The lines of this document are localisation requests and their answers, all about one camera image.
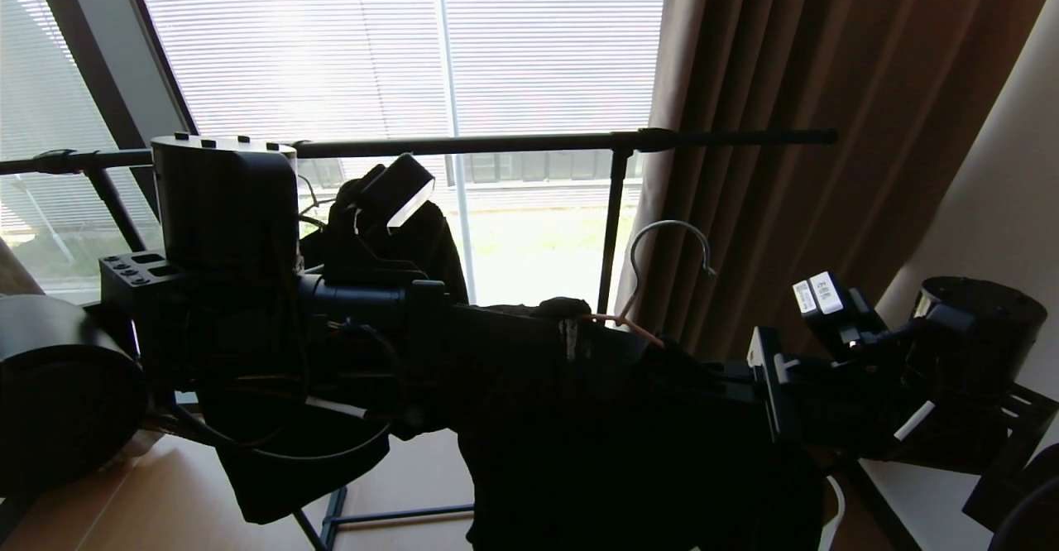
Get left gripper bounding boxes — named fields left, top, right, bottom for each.
left=310, top=274, right=454, bottom=370

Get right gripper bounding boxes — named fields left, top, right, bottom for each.
left=747, top=325, right=907, bottom=457

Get black garment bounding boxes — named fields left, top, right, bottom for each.
left=203, top=199, right=470, bottom=525
left=447, top=296, right=828, bottom=551

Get white laundry basket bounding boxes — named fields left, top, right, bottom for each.
left=819, top=474, right=847, bottom=551

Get black clothes rack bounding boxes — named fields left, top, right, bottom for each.
left=0, top=127, right=838, bottom=551

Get window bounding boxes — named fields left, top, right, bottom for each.
left=0, top=0, right=673, bottom=312

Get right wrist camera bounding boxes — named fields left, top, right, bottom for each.
left=792, top=271, right=888, bottom=355

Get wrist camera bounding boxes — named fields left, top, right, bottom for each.
left=327, top=152, right=438, bottom=280
left=792, top=271, right=888, bottom=355

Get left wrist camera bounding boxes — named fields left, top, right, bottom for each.
left=327, top=152, right=438, bottom=280

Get black cable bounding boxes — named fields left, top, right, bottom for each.
left=165, top=323, right=406, bottom=463

